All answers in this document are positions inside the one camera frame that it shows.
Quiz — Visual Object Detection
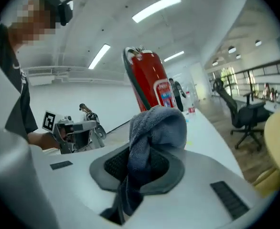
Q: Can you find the black office chair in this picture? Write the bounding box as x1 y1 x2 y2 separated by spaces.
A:
213 78 271 151

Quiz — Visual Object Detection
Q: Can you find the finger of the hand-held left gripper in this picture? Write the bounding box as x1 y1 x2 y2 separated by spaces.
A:
89 124 107 149

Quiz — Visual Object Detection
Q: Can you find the grey-blue cloth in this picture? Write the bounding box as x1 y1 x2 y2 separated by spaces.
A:
99 105 187 225

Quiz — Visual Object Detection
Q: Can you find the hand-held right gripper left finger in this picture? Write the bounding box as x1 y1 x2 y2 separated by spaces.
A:
0 127 131 229

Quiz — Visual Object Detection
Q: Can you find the black head-mounted camera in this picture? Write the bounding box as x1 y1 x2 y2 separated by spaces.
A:
57 0 74 26

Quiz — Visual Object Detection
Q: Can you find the person's black shirt torso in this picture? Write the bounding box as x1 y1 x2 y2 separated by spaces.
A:
0 22 39 143

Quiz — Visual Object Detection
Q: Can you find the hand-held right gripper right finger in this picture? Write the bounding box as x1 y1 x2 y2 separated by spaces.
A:
124 147 278 229

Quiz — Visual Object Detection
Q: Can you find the person's left forearm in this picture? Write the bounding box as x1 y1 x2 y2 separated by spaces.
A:
27 131 61 150

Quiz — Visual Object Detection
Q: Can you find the black railing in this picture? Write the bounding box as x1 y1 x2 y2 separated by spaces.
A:
211 58 280 107

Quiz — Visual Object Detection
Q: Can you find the clear bottle red label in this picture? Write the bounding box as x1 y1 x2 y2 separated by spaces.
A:
187 89 197 116

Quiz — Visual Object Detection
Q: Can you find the yellow chair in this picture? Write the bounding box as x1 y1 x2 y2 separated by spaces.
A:
251 108 280 198

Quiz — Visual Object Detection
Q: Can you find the long ceiling light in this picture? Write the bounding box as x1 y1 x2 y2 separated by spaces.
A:
88 43 111 70
163 50 185 62
131 0 182 24

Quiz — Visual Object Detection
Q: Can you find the red fire extinguisher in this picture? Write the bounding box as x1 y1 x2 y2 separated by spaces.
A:
122 45 179 113

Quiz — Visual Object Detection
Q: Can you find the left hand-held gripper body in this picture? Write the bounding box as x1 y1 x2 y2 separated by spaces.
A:
42 110 98 155

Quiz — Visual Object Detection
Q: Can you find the dark background device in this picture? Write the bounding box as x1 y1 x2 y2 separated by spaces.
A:
78 103 100 126

